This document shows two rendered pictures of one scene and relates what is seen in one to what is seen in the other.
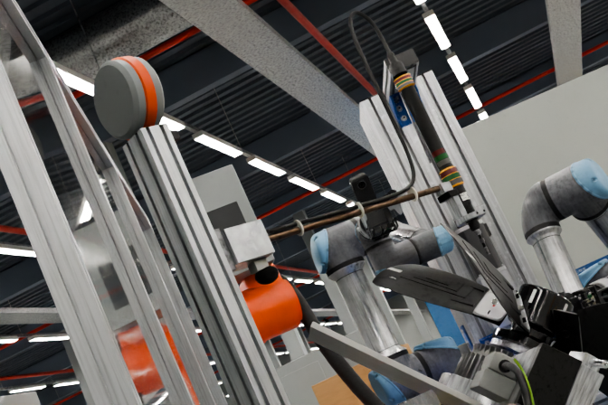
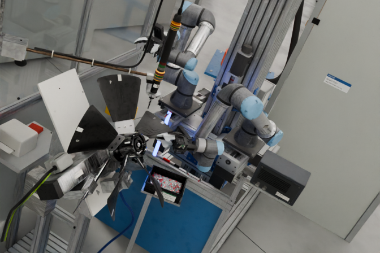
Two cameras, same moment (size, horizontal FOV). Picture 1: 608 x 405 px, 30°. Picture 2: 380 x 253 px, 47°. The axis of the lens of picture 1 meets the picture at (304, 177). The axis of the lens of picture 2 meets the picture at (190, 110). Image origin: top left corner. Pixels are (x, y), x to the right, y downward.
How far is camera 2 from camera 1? 1.95 m
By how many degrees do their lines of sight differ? 46
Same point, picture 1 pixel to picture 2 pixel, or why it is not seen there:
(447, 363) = (184, 86)
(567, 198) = (234, 104)
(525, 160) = (362, 22)
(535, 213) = (223, 94)
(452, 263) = (232, 55)
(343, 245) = (188, 17)
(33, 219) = not seen: outside the picture
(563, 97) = not seen: outside the picture
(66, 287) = not seen: outside the picture
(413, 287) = (110, 92)
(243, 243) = (9, 50)
